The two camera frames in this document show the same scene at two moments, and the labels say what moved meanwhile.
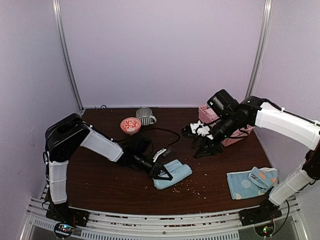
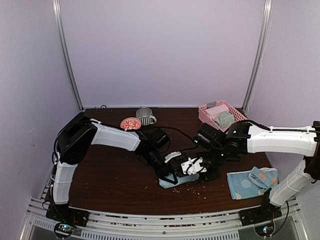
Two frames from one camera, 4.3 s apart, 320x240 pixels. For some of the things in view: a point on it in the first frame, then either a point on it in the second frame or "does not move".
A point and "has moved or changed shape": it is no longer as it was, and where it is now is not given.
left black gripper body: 151,172 -> 158,169
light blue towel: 177,171 has moved or changed shape
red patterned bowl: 131,125 does not move
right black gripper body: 228,124 -> 216,157
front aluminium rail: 217,225 does not move
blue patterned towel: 256,182 does not move
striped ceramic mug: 146,116 does not move
